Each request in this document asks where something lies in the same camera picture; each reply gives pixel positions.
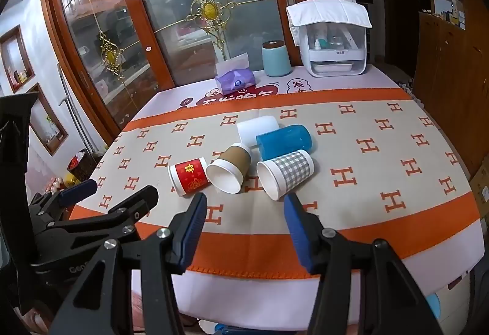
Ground grey checked paper cup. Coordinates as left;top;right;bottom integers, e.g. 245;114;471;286
256;149;315;201

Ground red paper cup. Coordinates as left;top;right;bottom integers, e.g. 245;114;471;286
168;157;209;197

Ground brown sleeve paper cup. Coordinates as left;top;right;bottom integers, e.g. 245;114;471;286
206;143;252;194

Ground white paper cup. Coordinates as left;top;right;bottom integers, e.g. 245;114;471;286
236;115;279;148

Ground blue plastic cup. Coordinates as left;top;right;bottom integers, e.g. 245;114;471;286
256;125;312;160

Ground orange beige H-pattern cloth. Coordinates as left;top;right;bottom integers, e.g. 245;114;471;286
73;87;483;280

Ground purple tissue pack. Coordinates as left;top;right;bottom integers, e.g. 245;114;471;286
215;53;256;95

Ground wooden glass sliding door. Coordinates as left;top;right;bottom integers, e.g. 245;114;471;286
41;0;303;142

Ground light blue canister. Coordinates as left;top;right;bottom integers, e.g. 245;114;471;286
262;40;292;77

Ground white storage box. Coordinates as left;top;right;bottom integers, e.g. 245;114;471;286
297;22;367;77

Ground white cloth on box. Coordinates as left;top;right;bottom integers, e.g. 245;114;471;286
286;0;372;28

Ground dark wooden cabinet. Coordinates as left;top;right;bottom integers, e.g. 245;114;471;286
374;0;489;179

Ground lower wooden wall niche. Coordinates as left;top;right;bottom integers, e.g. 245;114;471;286
29;83;68;156

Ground wooden wall niche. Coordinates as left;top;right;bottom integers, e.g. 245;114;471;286
29;83;68;156
1;25;35;93

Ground upper wooden wall niche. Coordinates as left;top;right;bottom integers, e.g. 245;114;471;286
1;25;35;93

